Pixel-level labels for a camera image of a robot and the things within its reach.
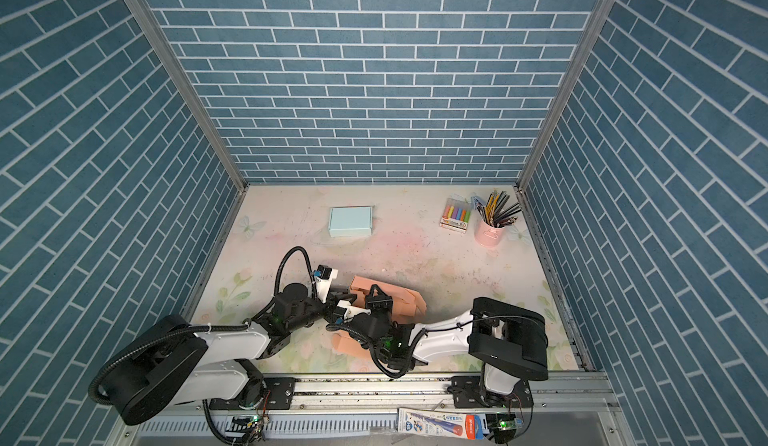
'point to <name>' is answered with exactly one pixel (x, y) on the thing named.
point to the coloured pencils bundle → (494, 212)
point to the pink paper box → (408, 305)
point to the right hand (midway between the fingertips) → (375, 283)
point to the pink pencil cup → (488, 236)
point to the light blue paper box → (350, 221)
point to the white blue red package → (441, 423)
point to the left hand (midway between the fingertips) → (352, 296)
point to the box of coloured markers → (455, 214)
